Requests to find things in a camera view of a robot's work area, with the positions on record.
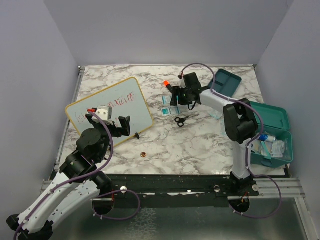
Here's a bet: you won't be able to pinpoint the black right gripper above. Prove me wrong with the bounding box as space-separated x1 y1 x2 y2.
169 86 192 107

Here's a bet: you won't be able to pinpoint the white blue tube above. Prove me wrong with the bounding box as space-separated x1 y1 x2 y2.
258 134 277 143

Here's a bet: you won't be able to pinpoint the large blue bandage packet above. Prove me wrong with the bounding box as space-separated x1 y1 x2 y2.
251 140 273 157

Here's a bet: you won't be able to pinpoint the teal wipe packet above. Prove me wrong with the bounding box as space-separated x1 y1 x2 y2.
161 106 180 116
162 95 172 105

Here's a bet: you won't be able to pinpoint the clear bag of plasters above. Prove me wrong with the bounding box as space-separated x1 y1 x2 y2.
270 140 291 159

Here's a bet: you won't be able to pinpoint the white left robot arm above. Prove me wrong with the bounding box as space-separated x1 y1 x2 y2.
6 112 131 240

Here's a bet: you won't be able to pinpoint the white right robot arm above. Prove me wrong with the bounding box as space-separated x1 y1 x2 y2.
164 72 258 196

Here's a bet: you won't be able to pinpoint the teal medicine box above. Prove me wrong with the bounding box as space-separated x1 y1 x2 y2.
250 101 293 168

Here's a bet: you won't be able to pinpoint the black whiteboard clip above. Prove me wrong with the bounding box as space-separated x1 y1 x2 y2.
134 132 140 140

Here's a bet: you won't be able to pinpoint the orange black highlighter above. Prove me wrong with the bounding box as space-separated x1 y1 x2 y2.
163 80 172 92

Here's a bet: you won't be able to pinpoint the yellow framed whiteboard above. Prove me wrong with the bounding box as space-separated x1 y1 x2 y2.
65 77 154 146

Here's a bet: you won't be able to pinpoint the copper coin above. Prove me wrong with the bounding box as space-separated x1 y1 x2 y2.
140 152 147 158

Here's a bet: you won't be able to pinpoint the small clear teal packet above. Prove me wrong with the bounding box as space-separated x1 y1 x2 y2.
209 109 223 120

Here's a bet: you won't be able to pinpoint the blue divided tray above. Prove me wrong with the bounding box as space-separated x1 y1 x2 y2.
213 69 242 98

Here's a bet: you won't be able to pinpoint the black handled scissors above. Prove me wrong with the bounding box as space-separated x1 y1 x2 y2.
174 114 199 128

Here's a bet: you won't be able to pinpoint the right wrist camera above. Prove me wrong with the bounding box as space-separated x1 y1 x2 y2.
178 75 186 89

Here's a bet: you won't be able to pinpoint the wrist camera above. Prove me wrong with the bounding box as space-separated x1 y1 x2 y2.
178 75 186 89
87 105 113 125

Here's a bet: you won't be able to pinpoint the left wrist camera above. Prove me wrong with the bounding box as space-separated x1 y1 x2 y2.
87 105 113 125

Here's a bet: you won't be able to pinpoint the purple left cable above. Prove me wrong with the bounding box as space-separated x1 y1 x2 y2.
12 111 115 240

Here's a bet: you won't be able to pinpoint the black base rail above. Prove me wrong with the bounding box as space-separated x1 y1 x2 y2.
49 173 263 208

